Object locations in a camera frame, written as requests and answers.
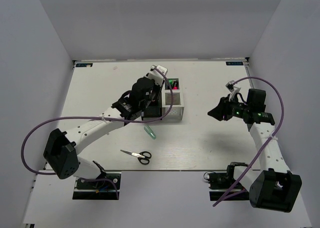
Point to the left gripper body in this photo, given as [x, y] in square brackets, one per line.
[155, 93]

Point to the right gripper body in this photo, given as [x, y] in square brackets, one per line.
[233, 108]

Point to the green correction tape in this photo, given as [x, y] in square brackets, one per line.
[150, 132]

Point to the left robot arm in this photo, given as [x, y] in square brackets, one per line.
[63, 147]

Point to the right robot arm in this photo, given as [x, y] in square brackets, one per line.
[274, 187]

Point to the white slotted organizer box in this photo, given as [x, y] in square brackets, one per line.
[172, 97]

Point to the right blue corner label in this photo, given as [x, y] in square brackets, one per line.
[234, 63]

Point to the blue corner label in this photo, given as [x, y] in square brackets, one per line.
[234, 63]
[84, 65]

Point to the left blue corner label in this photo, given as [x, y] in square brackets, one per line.
[84, 65]

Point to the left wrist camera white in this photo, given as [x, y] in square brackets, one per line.
[157, 73]

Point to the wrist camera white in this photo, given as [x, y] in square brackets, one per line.
[233, 89]
[157, 73]

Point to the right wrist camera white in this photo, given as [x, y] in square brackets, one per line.
[233, 89]

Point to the black handled scissors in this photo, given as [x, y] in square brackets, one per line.
[143, 157]

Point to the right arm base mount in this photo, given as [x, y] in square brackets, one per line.
[218, 183]

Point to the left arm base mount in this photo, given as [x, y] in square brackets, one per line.
[100, 191]

